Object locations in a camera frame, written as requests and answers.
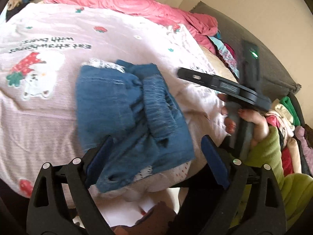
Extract blue denim lace-hem pants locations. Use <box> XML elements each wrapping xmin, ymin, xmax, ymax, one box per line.
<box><xmin>75</xmin><ymin>60</ymin><xmax>195</xmax><ymax>193</ymax></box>

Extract green right sleeve forearm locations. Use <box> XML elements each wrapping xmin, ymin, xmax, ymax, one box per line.
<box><xmin>244</xmin><ymin>126</ymin><xmax>312</xmax><ymax>229</ymax></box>

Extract right hand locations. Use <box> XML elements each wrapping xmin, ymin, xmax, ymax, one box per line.
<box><xmin>217</xmin><ymin>93</ymin><xmax>270</xmax><ymax>150</ymax></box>

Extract grey bed headboard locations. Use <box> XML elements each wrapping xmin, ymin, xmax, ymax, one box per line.
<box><xmin>191</xmin><ymin>1</ymin><xmax>301</xmax><ymax>101</ymax></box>

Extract beige mattress cover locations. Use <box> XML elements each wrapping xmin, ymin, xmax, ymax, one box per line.
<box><xmin>200</xmin><ymin>45</ymin><xmax>238</xmax><ymax>83</ymax></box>

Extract colourful folded blanket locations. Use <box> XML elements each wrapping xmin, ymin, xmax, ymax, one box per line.
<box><xmin>209</xmin><ymin>32</ymin><xmax>240</xmax><ymax>80</ymax></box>

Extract stored clothes pile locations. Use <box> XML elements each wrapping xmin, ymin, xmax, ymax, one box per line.
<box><xmin>265</xmin><ymin>96</ymin><xmax>312</xmax><ymax>176</ymax></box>

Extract pink rumpled duvet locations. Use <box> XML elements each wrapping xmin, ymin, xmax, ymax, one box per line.
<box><xmin>43</xmin><ymin>0</ymin><xmax>218</xmax><ymax>54</ymax></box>

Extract pink strawberry print bedsheet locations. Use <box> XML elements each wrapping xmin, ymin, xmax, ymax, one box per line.
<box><xmin>1</xmin><ymin>3</ymin><xmax>226</xmax><ymax>201</ymax></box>

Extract clothes pile on chair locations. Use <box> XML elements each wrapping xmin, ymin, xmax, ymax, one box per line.
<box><xmin>5</xmin><ymin>0</ymin><xmax>34</xmax><ymax>22</ymax></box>

